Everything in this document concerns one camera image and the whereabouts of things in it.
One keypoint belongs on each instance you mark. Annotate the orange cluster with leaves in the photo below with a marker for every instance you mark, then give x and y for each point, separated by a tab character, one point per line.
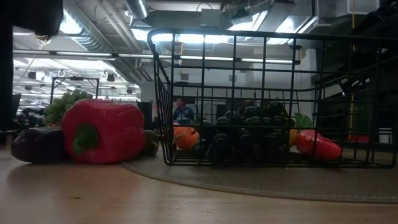
186	138

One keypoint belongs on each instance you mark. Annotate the black grape bunch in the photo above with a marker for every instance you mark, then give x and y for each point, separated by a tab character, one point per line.
248	137

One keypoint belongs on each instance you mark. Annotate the dark green cucumber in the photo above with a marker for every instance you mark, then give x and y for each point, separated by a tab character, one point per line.
150	143

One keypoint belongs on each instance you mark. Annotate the red bell pepper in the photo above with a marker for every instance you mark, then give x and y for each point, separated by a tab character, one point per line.
118	130

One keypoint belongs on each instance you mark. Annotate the orange-red carrot with green top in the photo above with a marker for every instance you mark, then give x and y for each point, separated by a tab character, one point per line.
320	147

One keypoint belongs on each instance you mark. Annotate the purple eggplant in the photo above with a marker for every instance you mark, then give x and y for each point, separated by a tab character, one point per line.
37	146

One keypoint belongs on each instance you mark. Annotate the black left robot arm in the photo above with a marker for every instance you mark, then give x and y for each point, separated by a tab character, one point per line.
34	15

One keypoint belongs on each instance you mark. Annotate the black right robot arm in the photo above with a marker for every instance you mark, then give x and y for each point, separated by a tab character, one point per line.
382	15

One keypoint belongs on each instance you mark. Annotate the person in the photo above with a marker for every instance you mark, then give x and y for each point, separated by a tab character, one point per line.
183	115

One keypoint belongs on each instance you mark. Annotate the black background cabinet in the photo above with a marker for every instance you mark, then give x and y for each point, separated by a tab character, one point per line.
145	115

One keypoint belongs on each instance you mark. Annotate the long ceiling light fixture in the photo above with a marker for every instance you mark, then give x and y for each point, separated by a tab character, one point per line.
205	58

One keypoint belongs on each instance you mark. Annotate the round grey placemat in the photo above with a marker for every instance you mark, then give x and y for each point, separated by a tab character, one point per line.
264	183

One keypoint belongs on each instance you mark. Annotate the red background object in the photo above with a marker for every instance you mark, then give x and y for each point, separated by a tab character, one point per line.
360	138

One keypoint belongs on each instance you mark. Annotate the dark background machine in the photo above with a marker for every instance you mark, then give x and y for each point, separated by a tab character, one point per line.
31	118

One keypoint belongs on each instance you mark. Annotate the silver ventilation duct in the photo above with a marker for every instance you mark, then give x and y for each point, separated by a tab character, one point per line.
138	7

